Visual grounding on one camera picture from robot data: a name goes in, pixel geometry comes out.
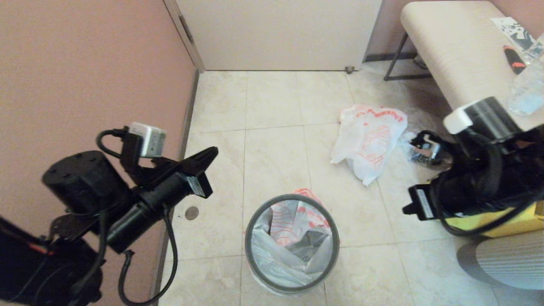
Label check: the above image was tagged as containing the beige bench with metal legs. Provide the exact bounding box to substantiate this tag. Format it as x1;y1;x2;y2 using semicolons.
384;0;544;132

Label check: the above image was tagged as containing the clear plastic water bottle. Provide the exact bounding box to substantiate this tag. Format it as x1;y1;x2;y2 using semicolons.
506;36;544;117

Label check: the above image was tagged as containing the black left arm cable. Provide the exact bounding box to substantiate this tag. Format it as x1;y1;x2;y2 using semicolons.
42;129;179;306

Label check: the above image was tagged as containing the grey wall baseboard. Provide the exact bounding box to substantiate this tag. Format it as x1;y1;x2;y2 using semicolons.
149;70;200;306

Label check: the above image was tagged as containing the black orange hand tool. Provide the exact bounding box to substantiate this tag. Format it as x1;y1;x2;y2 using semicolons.
504;45;527;75

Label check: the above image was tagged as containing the black cylindrical wrist camera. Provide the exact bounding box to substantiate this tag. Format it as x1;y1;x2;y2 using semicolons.
42;122;167;215
410;96;522;167

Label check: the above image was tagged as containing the pale ribbed bin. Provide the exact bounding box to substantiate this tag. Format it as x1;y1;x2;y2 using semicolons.
457;229;544;292

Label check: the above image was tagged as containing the black white printed leaflet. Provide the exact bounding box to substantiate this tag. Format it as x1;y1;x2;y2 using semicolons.
491;17;537;52

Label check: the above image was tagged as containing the grey trash can ring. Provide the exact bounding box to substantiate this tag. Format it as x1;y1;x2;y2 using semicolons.
245;194;340;295

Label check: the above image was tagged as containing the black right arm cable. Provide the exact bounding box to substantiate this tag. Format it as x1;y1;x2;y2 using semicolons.
433;127;544;237

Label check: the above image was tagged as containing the yellow fabric tote bag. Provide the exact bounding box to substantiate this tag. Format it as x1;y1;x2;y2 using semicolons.
442;202;544;238

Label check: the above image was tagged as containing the white door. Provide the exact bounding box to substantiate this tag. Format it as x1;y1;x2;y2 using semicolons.
176;0;383;71

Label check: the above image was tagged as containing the clear bag with black items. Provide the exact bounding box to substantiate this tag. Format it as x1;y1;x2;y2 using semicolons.
399;108;457;167

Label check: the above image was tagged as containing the black cylindrical left wrist camera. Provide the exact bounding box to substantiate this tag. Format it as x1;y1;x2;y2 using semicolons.
42;122;167;215

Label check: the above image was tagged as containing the white plastic bag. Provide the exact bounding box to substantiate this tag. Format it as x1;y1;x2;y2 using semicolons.
247;188;338;294

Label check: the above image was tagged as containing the grey door frame strip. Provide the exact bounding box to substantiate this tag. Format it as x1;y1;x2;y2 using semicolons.
165;0;207;73

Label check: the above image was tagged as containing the black cylindrical right wrist camera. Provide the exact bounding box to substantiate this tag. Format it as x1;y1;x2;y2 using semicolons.
410;96;522;167

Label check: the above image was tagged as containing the white red-print trash bag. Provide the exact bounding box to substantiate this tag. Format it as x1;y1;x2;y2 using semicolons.
331;104;408;186

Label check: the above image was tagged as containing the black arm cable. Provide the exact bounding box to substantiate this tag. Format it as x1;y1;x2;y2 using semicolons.
433;127;544;237
42;129;179;306

